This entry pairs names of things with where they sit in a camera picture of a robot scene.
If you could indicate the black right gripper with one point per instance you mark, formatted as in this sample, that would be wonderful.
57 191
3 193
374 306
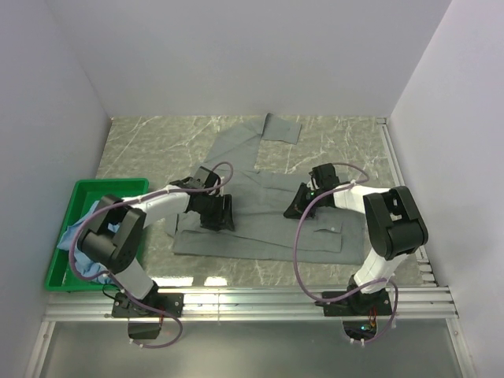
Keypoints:
296 209

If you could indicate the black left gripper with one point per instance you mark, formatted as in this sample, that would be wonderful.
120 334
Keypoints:
222 217

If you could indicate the grey long sleeve shirt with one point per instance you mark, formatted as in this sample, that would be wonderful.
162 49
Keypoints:
259 199

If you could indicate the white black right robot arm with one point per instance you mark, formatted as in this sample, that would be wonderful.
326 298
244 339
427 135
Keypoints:
395 226

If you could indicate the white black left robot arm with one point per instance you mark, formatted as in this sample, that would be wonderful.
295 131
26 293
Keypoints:
111 235

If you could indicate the green plastic bin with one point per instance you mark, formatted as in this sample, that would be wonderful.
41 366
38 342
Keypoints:
85 196

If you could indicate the aluminium side rail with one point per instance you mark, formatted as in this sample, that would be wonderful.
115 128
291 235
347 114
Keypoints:
408 207

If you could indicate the aluminium mounting rail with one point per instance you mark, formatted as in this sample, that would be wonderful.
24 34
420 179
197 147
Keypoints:
248 304

